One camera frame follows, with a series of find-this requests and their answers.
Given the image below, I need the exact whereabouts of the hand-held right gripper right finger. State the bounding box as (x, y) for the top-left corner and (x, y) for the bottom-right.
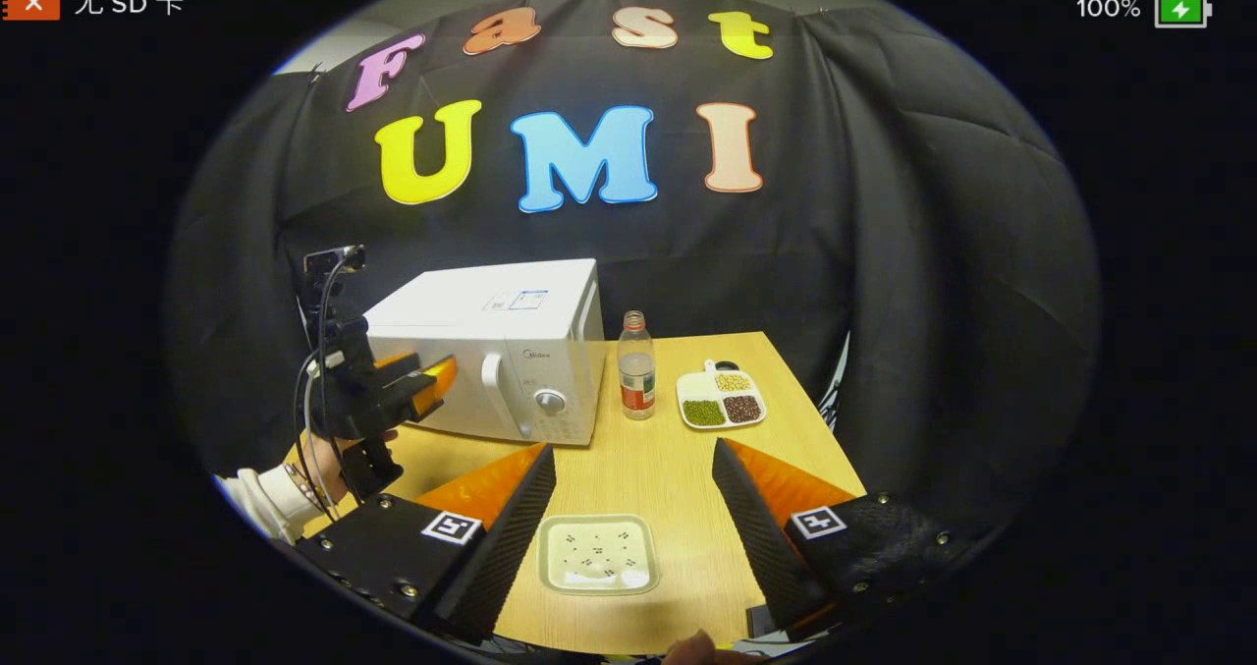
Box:
(709, 438), (975, 637)

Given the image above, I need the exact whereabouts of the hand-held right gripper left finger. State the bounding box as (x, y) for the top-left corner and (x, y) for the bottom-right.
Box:
(295, 442), (557, 646)

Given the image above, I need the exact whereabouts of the white microwave oven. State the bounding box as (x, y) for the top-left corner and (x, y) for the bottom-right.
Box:
(363, 258), (606, 447)

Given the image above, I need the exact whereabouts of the pale green square plate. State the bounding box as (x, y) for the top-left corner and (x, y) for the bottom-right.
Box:
(537, 514), (661, 596)

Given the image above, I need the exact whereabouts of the white divided dish of beans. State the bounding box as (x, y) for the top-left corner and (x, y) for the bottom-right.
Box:
(676, 359), (768, 431)

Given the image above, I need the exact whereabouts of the clear bottle with red label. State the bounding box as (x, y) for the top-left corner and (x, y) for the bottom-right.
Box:
(618, 310), (657, 421)

